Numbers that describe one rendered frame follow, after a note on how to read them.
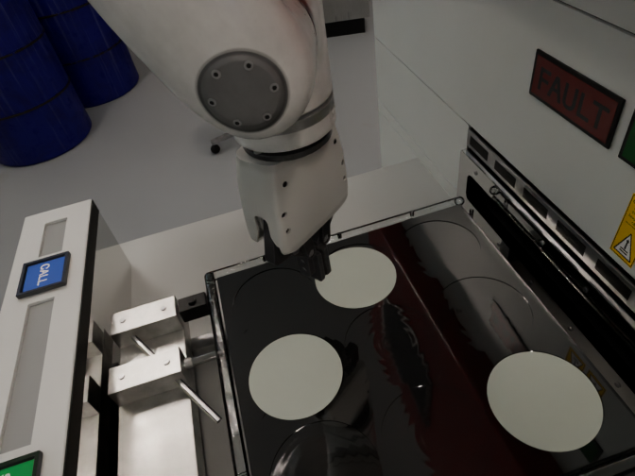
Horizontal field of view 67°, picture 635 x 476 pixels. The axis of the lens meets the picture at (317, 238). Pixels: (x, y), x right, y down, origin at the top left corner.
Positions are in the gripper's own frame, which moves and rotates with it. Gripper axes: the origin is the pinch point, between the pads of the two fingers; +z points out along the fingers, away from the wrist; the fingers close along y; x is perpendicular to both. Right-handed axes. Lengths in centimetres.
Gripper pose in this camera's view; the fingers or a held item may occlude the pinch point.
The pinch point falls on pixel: (312, 259)
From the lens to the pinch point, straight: 49.8
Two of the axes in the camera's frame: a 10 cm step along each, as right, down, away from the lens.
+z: 1.3, 7.1, 6.9
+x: 7.8, 3.5, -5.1
